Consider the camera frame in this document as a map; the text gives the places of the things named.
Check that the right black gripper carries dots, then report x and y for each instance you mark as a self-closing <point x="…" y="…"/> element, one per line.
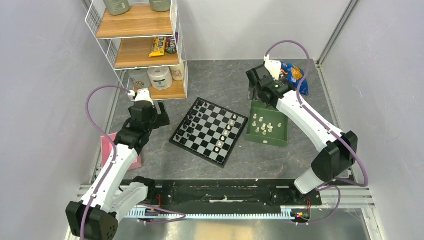
<point x="275" y="80"/>

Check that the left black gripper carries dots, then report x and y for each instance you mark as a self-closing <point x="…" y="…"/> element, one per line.
<point x="162" y="119"/>

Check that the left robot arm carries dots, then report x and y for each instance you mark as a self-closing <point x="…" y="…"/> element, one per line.
<point x="97" y="214"/>

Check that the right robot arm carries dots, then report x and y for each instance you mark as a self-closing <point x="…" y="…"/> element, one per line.
<point x="336" y="149"/>

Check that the white toilet paper roll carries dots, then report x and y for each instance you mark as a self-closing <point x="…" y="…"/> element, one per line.
<point x="160" y="77"/>

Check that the blue chips bag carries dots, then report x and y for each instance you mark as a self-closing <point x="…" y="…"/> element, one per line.
<point x="294" y="74"/>

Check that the white patterned mug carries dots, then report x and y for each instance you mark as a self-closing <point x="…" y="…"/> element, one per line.
<point x="140" y="78"/>

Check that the green plastic tray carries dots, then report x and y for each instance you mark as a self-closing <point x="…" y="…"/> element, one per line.
<point x="279" y="137"/>

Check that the white cup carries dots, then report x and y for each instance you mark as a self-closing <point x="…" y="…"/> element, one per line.
<point x="178" y="72"/>

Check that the black white chessboard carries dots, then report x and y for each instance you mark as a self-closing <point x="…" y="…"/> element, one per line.
<point x="202" y="128"/>

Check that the yellow candy bag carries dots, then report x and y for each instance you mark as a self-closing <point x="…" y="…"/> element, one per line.
<point x="158" y="47"/>

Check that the brown candy bag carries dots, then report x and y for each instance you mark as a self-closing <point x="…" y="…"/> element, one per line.
<point x="171" y="44"/>

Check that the pink plastic box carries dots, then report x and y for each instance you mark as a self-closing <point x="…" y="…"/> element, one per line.
<point x="107" y="153"/>

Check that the green bottle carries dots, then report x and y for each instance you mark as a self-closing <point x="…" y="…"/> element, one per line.
<point x="160" y="5"/>
<point x="117" y="7"/>

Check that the white wire wooden shelf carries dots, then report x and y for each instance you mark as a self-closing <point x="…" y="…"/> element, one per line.
<point x="126" y="41"/>

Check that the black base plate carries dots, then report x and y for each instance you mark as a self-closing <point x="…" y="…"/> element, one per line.
<point x="227" y="196"/>

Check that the aluminium frame rail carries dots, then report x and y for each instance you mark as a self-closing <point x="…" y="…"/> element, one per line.
<point x="351" y="6"/>

